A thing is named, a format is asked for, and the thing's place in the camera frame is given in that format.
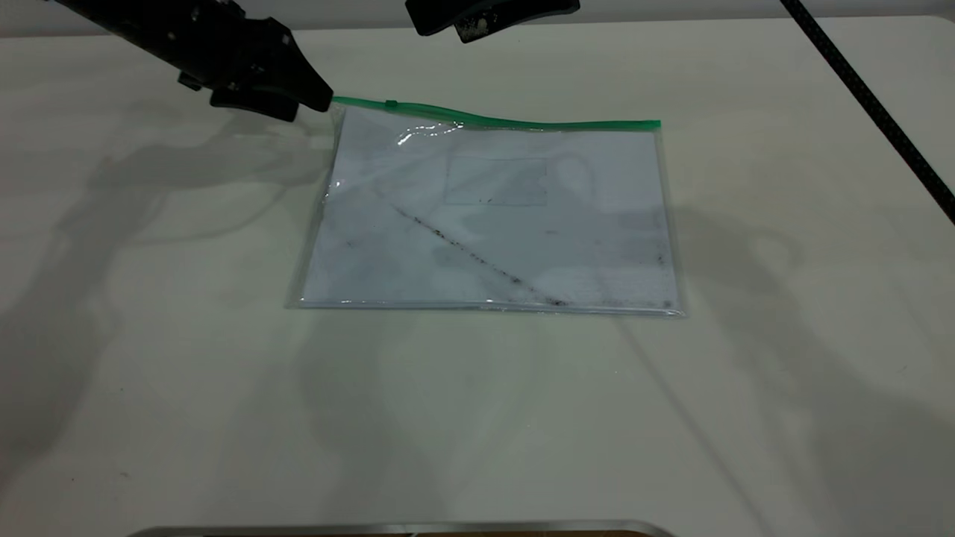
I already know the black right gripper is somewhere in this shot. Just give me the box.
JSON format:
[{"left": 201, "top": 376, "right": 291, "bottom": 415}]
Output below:
[{"left": 404, "top": 0, "right": 581, "bottom": 44}]

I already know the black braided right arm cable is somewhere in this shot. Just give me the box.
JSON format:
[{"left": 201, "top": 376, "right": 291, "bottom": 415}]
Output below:
[{"left": 779, "top": 0, "right": 955, "bottom": 226}]

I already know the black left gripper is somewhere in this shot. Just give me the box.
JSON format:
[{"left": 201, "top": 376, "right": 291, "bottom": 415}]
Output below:
[{"left": 176, "top": 0, "right": 335, "bottom": 125}]

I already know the clear plastic zip bag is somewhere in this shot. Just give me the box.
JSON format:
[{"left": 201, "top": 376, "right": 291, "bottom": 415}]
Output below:
[{"left": 286, "top": 95, "right": 686, "bottom": 319}]

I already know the grey rounded base rim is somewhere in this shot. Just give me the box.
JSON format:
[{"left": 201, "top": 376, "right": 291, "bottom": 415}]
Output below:
[{"left": 125, "top": 520, "right": 678, "bottom": 537}]

